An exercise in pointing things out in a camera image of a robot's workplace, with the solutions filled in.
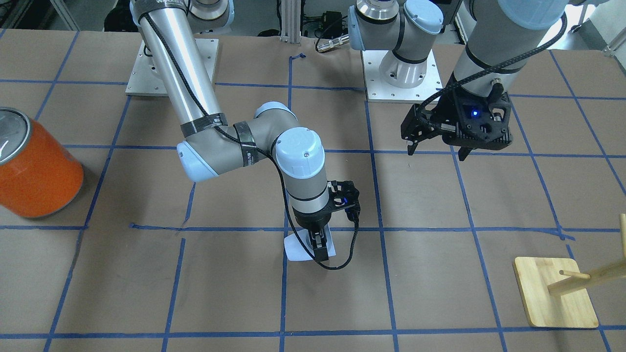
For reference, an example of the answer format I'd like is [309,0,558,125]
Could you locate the wooden mug stand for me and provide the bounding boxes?
[513,213,626,328]

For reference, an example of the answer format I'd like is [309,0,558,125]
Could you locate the light blue cup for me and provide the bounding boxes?
[284,225,336,261]

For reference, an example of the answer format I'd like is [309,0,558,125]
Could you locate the orange can with silver lid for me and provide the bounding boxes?
[0,107,84,218]

